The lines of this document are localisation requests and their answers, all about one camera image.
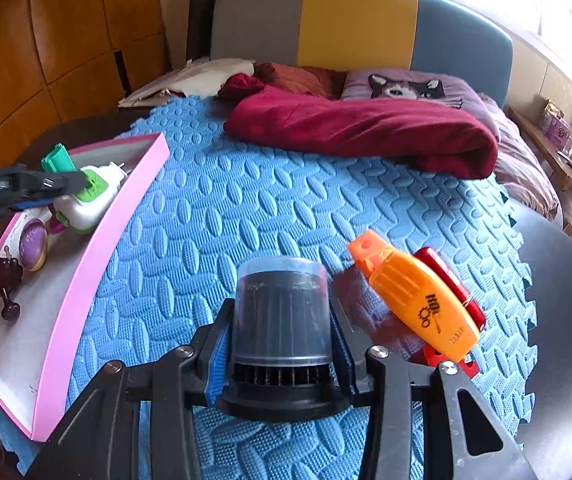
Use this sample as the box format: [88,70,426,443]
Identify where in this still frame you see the purple gift box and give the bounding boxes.
[539,100,572,157]

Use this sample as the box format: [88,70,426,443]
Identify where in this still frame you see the maroon blanket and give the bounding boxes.
[218,63,499,180]

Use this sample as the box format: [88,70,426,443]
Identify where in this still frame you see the magenta hydrant-shaped toy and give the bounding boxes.
[47,216,66,234]

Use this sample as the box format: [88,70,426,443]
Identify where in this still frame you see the orange cube block toy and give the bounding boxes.
[348,230,481,363]

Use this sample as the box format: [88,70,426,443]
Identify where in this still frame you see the white folded bag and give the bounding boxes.
[118,58,254,108]

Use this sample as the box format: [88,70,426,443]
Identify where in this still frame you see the purple cat pillow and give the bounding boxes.
[341,68,501,140]

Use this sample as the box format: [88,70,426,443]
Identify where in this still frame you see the grey yellow blue headboard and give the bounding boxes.
[210,0,513,104]

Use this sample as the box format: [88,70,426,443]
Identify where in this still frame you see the pink shallow cardboard box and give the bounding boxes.
[0,133,170,442]

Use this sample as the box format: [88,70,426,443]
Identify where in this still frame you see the yellow purple oval case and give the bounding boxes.
[18,219,48,272]

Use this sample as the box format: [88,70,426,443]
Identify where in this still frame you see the blue foam puzzle mat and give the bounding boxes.
[0,94,540,480]

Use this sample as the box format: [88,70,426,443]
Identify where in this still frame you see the pink striped duvet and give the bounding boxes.
[479,93,563,228]

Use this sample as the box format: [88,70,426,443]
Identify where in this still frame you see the green white plug-in device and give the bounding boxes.
[54,162,128,234]

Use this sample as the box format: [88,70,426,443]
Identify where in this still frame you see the red metallic capsule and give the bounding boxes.
[414,247,486,332]

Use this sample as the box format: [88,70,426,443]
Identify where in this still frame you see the brown hair claw clip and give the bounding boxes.
[0,257,24,323]

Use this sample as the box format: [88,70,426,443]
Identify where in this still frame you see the black rolled mat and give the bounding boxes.
[186,0,216,61]

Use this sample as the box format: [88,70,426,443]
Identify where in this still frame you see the wooden wardrobe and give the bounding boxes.
[0,0,170,167]

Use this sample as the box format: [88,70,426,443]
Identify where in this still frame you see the wooden side table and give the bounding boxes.
[505,107,572,192]

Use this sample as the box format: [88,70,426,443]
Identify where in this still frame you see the black cylindrical filter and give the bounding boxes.
[216,256,348,422]

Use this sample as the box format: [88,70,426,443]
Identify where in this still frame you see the red puzzle piece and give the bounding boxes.
[410,346,479,378]

